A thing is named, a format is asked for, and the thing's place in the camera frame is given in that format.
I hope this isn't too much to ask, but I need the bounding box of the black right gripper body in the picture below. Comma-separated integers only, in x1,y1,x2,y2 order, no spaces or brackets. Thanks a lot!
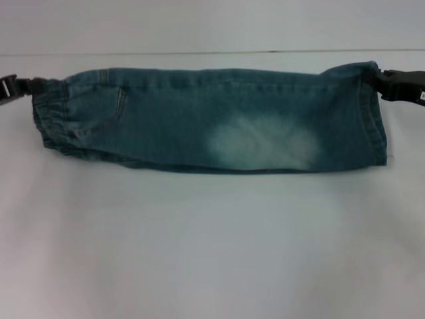
414,70,425,108

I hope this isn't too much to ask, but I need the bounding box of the blue denim shorts basketball print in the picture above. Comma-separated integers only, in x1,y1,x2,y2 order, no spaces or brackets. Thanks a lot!
32,60,390,175

